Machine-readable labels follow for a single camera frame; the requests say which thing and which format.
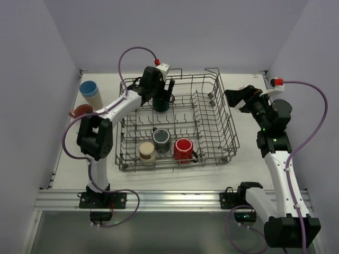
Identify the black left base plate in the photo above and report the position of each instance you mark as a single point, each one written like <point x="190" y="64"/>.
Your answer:
<point x="102" y="200"/>

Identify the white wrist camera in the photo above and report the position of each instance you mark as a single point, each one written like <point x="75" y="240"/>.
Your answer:
<point x="164" y="69"/>
<point x="276" y="88"/>

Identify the right black controller box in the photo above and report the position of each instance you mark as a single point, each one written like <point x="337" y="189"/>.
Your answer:
<point x="245" y="217"/>

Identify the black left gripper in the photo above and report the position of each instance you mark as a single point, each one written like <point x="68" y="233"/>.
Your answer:
<point x="161" y="86"/>

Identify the red mug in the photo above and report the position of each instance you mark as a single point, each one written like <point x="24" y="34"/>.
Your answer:
<point x="184" y="151"/>

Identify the cream and brown mug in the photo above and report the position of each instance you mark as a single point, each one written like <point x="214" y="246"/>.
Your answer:
<point x="147" y="153"/>

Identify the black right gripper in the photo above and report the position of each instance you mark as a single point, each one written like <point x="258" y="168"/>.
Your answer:
<point x="246" y="98"/>

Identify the blue plastic tumbler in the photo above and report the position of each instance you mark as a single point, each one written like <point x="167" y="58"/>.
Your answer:
<point x="88" y="89"/>

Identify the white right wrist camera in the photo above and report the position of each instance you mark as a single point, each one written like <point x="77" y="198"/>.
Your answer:
<point x="276" y="88"/>

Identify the dark grey mug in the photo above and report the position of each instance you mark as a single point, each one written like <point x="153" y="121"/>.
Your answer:
<point x="162" y="140"/>

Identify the left black controller box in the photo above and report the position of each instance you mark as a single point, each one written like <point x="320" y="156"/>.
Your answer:
<point x="99" y="217"/>

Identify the pink ghost pattern mug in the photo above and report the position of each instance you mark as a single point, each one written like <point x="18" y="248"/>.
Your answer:
<point x="80" y="110"/>

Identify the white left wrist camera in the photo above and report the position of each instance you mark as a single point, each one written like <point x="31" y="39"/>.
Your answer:
<point x="164" y="69"/>

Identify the dark green mug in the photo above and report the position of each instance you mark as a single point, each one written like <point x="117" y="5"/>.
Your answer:
<point x="160" y="105"/>

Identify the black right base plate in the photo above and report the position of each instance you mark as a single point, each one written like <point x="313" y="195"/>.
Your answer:
<point x="231" y="198"/>

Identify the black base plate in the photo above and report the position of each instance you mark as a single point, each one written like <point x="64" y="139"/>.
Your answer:
<point x="102" y="200"/>
<point x="231" y="198"/>

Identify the grey wire dish rack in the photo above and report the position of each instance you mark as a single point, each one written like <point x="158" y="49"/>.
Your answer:
<point x="200" y="113"/>

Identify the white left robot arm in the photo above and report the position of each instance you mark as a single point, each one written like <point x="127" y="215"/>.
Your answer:
<point x="95" y="132"/>

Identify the black controller box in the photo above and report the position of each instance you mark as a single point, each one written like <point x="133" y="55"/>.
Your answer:
<point x="99" y="217"/>
<point x="245" y="217"/>

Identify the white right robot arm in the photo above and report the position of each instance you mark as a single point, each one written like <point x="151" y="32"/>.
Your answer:
<point x="287" y="222"/>

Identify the aluminium mounting rail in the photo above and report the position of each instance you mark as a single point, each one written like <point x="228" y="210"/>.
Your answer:
<point x="150" y="201"/>

